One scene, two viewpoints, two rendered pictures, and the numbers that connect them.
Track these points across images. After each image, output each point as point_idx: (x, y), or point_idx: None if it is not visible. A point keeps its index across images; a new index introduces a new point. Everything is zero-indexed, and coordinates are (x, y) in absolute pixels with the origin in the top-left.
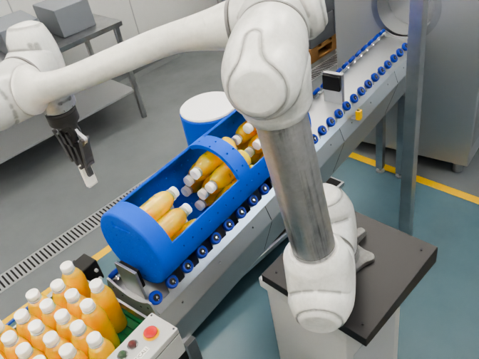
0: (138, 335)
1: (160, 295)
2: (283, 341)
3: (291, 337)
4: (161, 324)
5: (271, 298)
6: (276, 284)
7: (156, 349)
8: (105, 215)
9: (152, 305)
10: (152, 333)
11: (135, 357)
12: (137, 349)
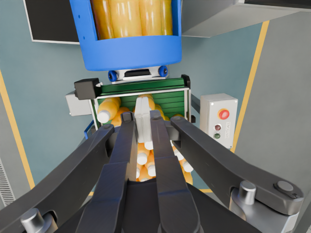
0: (215, 119)
1: (165, 67)
2: (214, 19)
3: (228, 17)
4: (224, 104)
5: (234, 6)
6: (266, 2)
7: (234, 119)
8: (105, 70)
9: (165, 76)
10: (228, 115)
11: (226, 131)
12: (222, 126)
